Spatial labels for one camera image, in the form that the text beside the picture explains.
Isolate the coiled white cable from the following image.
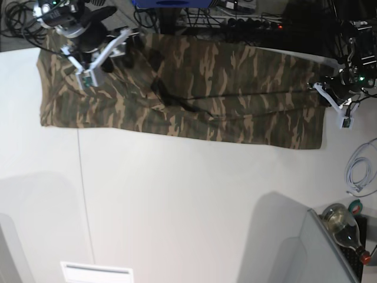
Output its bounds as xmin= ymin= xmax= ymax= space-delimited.
xmin=344 ymin=140 xmax=377 ymax=197

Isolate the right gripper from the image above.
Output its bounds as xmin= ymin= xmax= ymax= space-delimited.
xmin=72 ymin=5 xmax=144 ymax=73

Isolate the clear glass bottle red cap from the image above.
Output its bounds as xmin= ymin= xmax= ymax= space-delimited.
xmin=322 ymin=203 xmax=372 ymax=265

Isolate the camouflage t-shirt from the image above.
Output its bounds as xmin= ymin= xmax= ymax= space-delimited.
xmin=37 ymin=34 xmax=333 ymax=150

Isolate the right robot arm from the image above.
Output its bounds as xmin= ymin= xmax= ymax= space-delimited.
xmin=21 ymin=1 xmax=140 ymax=73

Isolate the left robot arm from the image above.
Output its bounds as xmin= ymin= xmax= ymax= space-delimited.
xmin=322 ymin=1 xmax=376 ymax=106

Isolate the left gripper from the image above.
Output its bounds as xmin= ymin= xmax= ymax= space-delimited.
xmin=319 ymin=75 xmax=361 ymax=107

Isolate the black power strip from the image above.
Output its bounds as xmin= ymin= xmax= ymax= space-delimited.
xmin=227 ymin=18 xmax=283 ymax=31

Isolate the blue box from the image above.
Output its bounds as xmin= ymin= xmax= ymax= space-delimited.
xmin=132 ymin=0 xmax=218 ymax=8

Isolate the green tape roll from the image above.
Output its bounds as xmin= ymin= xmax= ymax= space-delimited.
xmin=348 ymin=199 xmax=363 ymax=215

